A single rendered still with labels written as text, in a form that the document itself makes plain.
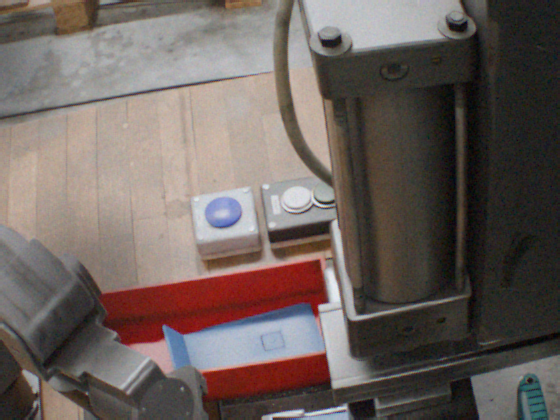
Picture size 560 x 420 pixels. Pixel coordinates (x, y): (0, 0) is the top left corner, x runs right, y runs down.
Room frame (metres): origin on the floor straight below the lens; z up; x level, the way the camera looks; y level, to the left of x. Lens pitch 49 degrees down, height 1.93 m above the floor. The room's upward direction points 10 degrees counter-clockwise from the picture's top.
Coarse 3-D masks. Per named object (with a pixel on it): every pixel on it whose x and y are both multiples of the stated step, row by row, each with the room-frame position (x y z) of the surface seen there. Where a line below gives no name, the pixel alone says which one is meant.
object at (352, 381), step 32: (320, 320) 0.53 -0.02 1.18; (416, 352) 0.48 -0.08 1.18; (448, 352) 0.47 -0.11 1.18; (480, 352) 0.46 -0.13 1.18; (512, 352) 0.46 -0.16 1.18; (544, 352) 0.46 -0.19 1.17; (352, 384) 0.46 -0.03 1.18; (384, 384) 0.46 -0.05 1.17; (416, 384) 0.46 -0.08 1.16; (448, 384) 0.46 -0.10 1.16; (352, 416) 0.45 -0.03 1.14; (384, 416) 0.45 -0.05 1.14; (416, 416) 0.44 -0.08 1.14; (448, 416) 0.43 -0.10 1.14
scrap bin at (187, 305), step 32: (320, 256) 0.76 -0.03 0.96; (128, 288) 0.75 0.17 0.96; (160, 288) 0.75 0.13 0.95; (192, 288) 0.75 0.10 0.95; (224, 288) 0.75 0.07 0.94; (256, 288) 0.75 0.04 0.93; (288, 288) 0.75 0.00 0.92; (320, 288) 0.75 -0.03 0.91; (128, 320) 0.75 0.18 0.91; (160, 320) 0.75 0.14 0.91; (192, 320) 0.74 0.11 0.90; (224, 320) 0.74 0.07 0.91; (160, 352) 0.71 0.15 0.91; (320, 352) 0.64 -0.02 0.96; (224, 384) 0.64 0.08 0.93; (256, 384) 0.64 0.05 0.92; (288, 384) 0.64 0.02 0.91; (320, 384) 0.64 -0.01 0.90
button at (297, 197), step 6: (294, 186) 0.87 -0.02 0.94; (300, 186) 0.87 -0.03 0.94; (288, 192) 0.86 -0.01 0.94; (294, 192) 0.86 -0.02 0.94; (300, 192) 0.86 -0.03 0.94; (306, 192) 0.86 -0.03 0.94; (288, 198) 0.86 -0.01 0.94; (294, 198) 0.85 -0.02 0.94; (300, 198) 0.85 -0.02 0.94; (306, 198) 0.85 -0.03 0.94; (288, 204) 0.85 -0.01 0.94; (294, 204) 0.85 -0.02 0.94; (300, 204) 0.84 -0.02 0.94; (306, 204) 0.85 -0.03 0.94
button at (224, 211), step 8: (216, 200) 0.87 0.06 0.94; (224, 200) 0.87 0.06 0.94; (232, 200) 0.87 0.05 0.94; (208, 208) 0.86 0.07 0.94; (216, 208) 0.86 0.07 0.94; (224, 208) 0.86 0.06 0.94; (232, 208) 0.86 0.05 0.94; (240, 208) 0.86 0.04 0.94; (208, 216) 0.85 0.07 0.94; (216, 216) 0.85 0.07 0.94; (224, 216) 0.85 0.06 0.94; (232, 216) 0.85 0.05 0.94; (240, 216) 0.85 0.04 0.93; (216, 224) 0.84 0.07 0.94; (224, 224) 0.84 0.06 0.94; (232, 224) 0.84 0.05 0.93
